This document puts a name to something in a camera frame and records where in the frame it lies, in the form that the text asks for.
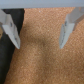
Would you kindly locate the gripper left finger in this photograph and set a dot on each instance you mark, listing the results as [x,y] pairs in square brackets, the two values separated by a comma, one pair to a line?
[11,30]

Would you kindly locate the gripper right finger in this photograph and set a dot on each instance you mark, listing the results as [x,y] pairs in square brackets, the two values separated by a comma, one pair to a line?
[67,29]

